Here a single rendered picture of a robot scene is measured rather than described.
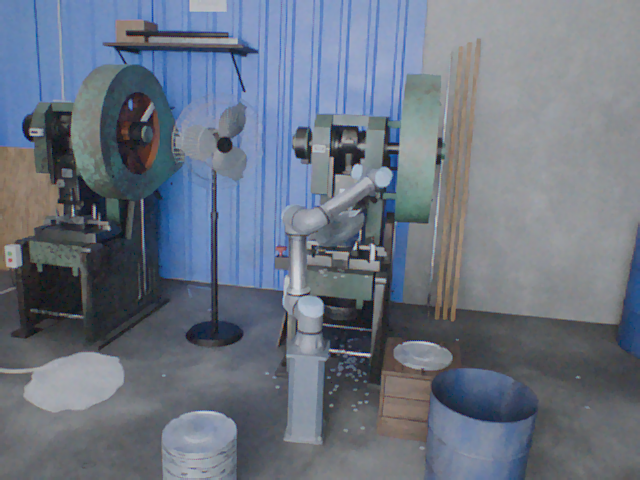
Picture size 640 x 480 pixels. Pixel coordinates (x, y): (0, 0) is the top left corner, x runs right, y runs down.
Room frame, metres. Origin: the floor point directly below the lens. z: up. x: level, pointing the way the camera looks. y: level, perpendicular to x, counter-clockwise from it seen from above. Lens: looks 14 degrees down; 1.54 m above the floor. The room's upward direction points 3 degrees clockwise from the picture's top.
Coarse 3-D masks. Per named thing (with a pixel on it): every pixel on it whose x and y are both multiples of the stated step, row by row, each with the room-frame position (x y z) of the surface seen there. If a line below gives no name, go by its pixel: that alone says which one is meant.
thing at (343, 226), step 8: (336, 216) 2.74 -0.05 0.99; (344, 216) 2.77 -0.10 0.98; (352, 216) 2.81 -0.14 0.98; (360, 216) 2.84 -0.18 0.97; (336, 224) 2.79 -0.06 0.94; (344, 224) 2.83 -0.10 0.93; (352, 224) 2.86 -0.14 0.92; (360, 224) 2.89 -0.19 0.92; (320, 232) 2.77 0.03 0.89; (328, 232) 2.80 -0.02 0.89; (336, 232) 2.85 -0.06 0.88; (344, 232) 2.88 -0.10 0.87; (352, 232) 2.91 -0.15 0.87; (320, 240) 2.82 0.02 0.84; (328, 240) 2.85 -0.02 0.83; (336, 240) 2.89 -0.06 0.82; (344, 240) 2.93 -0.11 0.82
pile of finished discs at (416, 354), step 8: (400, 344) 2.58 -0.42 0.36; (408, 344) 2.59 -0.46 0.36; (416, 344) 2.59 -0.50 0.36; (424, 344) 2.59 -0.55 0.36; (432, 344) 2.60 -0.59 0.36; (400, 352) 2.49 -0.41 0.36; (408, 352) 2.49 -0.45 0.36; (416, 352) 2.48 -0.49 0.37; (424, 352) 2.49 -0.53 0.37; (432, 352) 2.49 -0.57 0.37; (440, 352) 2.51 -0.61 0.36; (448, 352) 2.51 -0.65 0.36; (400, 360) 2.39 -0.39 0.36; (408, 360) 2.40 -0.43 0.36; (416, 360) 2.40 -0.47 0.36; (424, 360) 2.41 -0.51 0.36; (432, 360) 2.41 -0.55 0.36; (440, 360) 2.42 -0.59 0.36; (448, 360) 2.42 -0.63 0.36; (416, 368) 2.34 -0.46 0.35; (424, 368) 2.34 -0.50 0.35; (432, 368) 2.34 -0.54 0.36; (440, 368) 2.34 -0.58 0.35
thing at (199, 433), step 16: (192, 416) 1.98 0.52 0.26; (208, 416) 1.99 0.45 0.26; (224, 416) 1.99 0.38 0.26; (176, 432) 1.86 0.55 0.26; (192, 432) 1.86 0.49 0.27; (208, 432) 1.87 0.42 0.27; (224, 432) 1.88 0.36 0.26; (176, 448) 1.76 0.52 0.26; (192, 448) 1.77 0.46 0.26; (208, 448) 1.77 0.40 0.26
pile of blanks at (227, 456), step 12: (168, 456) 1.76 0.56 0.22; (180, 456) 1.73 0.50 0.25; (192, 456) 1.73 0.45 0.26; (204, 456) 1.73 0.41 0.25; (216, 456) 1.76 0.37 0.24; (228, 456) 1.81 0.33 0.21; (168, 468) 1.76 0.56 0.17; (180, 468) 1.73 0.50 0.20; (192, 468) 1.73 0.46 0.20; (204, 468) 1.74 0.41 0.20; (216, 468) 1.76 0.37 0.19; (228, 468) 1.80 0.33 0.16
